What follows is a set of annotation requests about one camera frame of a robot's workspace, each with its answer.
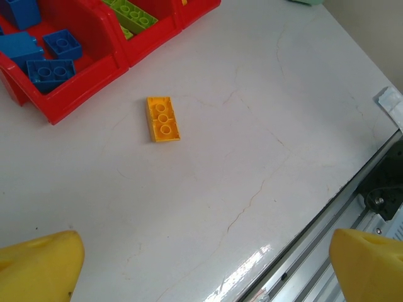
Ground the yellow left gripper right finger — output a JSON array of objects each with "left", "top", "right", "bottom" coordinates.
[{"left": 329, "top": 228, "right": 403, "bottom": 302}]

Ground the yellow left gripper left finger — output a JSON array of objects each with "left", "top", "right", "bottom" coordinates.
[{"left": 0, "top": 230, "right": 85, "bottom": 302}]

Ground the blue two-by-two lego brick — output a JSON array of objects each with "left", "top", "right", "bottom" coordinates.
[{"left": 42, "top": 29, "right": 83, "bottom": 61}]

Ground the green lego brick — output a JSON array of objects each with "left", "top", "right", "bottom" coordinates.
[
  {"left": 105, "top": 0, "right": 159, "bottom": 34},
  {"left": 119, "top": 25, "right": 135, "bottom": 41}
]

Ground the white plastic bag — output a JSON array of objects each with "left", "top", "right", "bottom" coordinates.
[{"left": 373, "top": 87, "right": 403, "bottom": 128}]

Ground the red plastic bin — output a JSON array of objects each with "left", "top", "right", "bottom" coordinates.
[
  {"left": 100, "top": 0, "right": 183, "bottom": 67},
  {"left": 174, "top": 0, "right": 222, "bottom": 31},
  {"left": 0, "top": 0, "right": 130, "bottom": 126}
]

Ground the orange two-by-four lego brick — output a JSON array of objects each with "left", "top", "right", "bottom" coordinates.
[{"left": 146, "top": 96, "right": 183, "bottom": 143}]

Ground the slotted grey cable duct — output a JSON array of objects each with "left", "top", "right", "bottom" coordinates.
[{"left": 376, "top": 216, "right": 403, "bottom": 243}]

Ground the aluminium front rail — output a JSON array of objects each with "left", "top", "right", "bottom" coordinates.
[{"left": 239, "top": 128, "right": 403, "bottom": 302}]

